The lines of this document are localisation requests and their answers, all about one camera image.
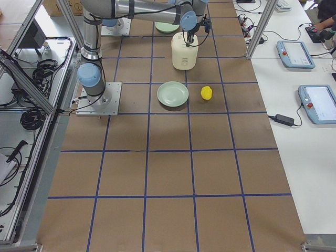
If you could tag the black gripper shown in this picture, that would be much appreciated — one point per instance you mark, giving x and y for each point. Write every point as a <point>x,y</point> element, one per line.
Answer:
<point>190,34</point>

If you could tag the cream rice cooker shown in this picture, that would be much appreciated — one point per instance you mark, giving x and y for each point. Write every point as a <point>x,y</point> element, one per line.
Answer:
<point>183,57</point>

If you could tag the person's hand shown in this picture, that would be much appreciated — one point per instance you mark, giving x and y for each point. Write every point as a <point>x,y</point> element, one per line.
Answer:
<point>319,26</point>

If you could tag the far green plate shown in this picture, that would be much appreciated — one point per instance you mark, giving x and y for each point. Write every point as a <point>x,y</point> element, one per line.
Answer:
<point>166,27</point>

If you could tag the green plate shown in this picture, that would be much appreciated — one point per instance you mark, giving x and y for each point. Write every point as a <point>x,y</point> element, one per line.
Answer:
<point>166,27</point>
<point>172,94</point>

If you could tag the near green plate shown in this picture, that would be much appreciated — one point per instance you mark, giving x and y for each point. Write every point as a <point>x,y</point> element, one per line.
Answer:
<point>172,94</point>

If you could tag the yellow plastic toy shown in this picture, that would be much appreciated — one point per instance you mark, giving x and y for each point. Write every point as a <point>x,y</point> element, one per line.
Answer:
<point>206,93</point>

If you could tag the upper teach pendant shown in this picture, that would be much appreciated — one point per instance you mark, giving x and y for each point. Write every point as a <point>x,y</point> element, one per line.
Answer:
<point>294,54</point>

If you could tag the teach pendant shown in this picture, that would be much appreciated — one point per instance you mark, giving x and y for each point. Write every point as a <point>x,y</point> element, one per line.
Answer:
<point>294,54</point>
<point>318,102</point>

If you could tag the black power adapter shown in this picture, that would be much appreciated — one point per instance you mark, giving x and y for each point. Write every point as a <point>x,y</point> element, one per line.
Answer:
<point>284,120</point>

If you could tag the black controller box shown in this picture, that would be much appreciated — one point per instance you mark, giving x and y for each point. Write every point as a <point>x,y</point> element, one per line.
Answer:
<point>318,37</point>

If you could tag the cardboard box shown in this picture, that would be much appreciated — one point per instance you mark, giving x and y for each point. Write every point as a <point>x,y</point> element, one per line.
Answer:
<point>53,8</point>

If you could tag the lower teach pendant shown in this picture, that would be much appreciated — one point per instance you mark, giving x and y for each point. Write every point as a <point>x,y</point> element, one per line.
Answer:
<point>318,102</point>

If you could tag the black monitor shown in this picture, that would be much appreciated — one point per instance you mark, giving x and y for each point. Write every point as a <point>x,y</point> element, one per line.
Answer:
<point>34,38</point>

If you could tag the aluminium frame post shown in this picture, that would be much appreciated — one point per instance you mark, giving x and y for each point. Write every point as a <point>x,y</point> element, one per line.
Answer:
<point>265,17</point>

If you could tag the aluminium frame rail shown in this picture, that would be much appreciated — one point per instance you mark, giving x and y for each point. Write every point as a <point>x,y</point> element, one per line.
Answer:
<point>22,80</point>

